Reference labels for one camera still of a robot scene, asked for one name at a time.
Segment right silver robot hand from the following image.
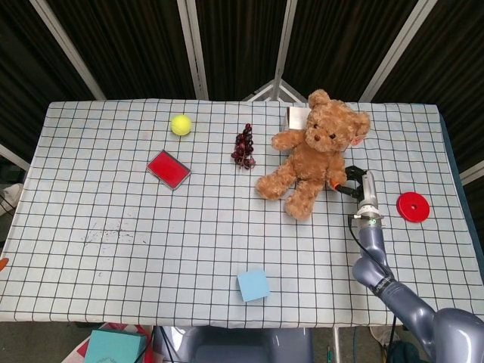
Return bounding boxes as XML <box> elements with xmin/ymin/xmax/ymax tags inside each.
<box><xmin>330</xmin><ymin>165</ymin><xmax>383</xmax><ymax>215</ymax></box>

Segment brown teddy bear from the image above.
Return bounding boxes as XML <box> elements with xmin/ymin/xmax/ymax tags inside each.
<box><xmin>256</xmin><ymin>88</ymin><xmax>371</xmax><ymax>222</ymax></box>

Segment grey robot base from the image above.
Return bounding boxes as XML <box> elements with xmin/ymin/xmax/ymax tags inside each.
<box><xmin>177</xmin><ymin>326</ymin><xmax>315</xmax><ymax>363</ymax></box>

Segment red disc with hole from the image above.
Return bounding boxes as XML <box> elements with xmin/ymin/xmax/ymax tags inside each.
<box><xmin>396</xmin><ymin>191</ymin><xmax>432</xmax><ymax>223</ymax></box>

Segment white cardboard box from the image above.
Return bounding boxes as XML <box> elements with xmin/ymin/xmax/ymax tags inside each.
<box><xmin>284</xmin><ymin>106</ymin><xmax>312</xmax><ymax>132</ymax></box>

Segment dark red grape bunch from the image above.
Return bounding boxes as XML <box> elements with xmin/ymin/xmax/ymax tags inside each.
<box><xmin>231</xmin><ymin>123</ymin><xmax>258</xmax><ymax>169</ymax></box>

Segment teal box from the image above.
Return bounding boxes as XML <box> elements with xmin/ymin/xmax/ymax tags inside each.
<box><xmin>83</xmin><ymin>329</ymin><xmax>147</xmax><ymax>363</ymax></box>

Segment grey white shoe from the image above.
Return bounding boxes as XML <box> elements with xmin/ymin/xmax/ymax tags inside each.
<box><xmin>368</xmin><ymin>325</ymin><xmax>394</xmax><ymax>347</ymax></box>

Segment light blue cube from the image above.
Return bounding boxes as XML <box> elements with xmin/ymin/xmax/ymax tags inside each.
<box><xmin>237</xmin><ymin>268</ymin><xmax>271</xmax><ymax>303</ymax></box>

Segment white checkered tablecloth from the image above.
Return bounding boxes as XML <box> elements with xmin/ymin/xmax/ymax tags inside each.
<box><xmin>0</xmin><ymin>98</ymin><xmax>484</xmax><ymax>329</ymax></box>

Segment dark teal bag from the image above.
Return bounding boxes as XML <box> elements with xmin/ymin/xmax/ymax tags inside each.
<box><xmin>387</xmin><ymin>340</ymin><xmax>428</xmax><ymax>363</ymax></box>

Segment red rectangular tin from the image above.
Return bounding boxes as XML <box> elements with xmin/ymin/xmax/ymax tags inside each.
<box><xmin>146</xmin><ymin>149</ymin><xmax>193</xmax><ymax>191</ymax></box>

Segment yellow tennis ball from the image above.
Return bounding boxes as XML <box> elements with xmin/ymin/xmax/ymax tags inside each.
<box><xmin>169</xmin><ymin>114</ymin><xmax>194</xmax><ymax>137</ymax></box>

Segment black folding partition screen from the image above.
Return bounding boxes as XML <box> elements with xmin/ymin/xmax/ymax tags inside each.
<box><xmin>0</xmin><ymin>0</ymin><xmax>484</xmax><ymax>182</ymax></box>

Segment white metal stand frame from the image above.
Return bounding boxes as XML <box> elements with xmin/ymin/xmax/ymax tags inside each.
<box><xmin>241</xmin><ymin>78</ymin><xmax>308</xmax><ymax>103</ymax></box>

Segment black cable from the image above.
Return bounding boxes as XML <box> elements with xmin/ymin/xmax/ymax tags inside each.
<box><xmin>132</xmin><ymin>325</ymin><xmax>181</xmax><ymax>363</ymax></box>

